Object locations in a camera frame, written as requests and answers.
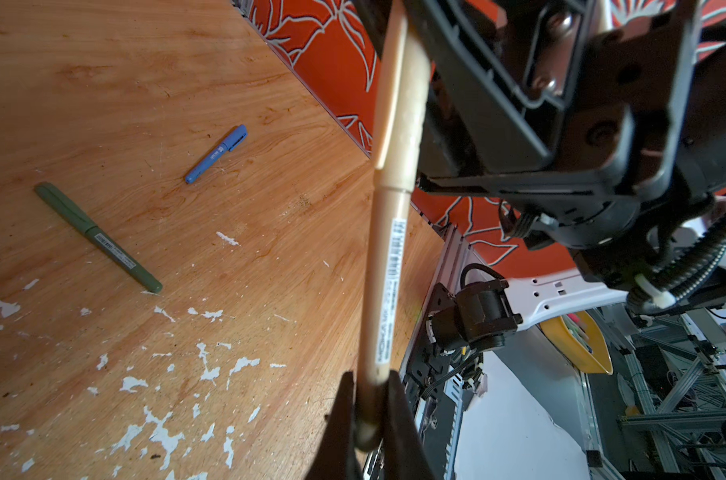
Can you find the beige pen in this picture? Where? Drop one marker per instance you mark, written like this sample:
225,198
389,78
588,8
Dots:
386,246

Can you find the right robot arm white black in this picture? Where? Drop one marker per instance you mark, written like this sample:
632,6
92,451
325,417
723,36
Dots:
647,270

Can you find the green pen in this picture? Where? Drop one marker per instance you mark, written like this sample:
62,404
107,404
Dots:
84,225

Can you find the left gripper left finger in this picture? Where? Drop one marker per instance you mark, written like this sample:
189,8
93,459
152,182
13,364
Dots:
336,457

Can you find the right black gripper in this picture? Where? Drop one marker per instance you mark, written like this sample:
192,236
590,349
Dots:
588,133

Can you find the yellow tray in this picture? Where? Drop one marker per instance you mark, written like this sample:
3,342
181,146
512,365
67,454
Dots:
578,337

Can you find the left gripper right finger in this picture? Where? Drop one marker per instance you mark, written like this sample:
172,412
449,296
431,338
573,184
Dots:
404,457

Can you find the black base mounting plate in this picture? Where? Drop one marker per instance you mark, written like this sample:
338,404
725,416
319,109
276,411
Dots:
439,388

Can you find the blue pen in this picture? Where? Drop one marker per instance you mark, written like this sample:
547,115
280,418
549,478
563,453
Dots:
229,143

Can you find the beige pen cap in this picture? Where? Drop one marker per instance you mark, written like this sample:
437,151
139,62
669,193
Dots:
400,109

